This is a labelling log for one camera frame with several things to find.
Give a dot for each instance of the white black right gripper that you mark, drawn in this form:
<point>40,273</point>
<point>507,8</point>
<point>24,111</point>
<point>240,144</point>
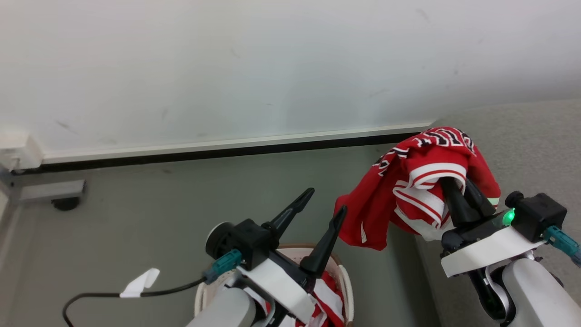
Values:
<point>485,247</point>

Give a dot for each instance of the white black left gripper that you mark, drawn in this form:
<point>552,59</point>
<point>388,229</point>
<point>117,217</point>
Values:
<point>277,281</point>

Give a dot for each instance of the red white striped garment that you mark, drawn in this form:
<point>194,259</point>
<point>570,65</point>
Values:
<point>333,295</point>

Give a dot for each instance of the red white lettered jersey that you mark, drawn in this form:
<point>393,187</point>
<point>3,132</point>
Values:
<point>381,204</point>

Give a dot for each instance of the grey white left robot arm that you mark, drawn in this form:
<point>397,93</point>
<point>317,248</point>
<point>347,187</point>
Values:
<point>224,311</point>

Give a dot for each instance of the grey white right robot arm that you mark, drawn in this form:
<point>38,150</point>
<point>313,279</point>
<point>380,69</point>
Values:
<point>535,290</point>

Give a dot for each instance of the white laundry basket brown rim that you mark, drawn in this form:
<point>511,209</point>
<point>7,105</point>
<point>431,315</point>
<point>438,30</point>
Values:
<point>348,290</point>

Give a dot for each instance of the grey fabric sofa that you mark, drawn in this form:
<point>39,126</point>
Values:
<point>535,150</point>

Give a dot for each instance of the black caster wheel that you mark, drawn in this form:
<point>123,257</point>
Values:
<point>66,204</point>

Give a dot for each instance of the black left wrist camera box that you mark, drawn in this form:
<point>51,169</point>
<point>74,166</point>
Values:
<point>247,238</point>

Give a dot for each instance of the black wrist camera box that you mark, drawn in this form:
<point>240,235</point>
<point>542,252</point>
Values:
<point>540,215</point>
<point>247,238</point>

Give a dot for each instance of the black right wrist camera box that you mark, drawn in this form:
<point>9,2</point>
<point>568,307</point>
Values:
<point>540,215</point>

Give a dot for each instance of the white wall baseboard strip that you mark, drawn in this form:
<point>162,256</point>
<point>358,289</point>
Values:
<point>227,144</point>

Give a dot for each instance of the grey metal frame bar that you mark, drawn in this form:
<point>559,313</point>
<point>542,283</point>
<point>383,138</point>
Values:
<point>45,190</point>

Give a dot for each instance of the white wall junction box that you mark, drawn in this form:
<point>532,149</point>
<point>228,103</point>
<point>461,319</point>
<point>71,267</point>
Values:
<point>22,154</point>

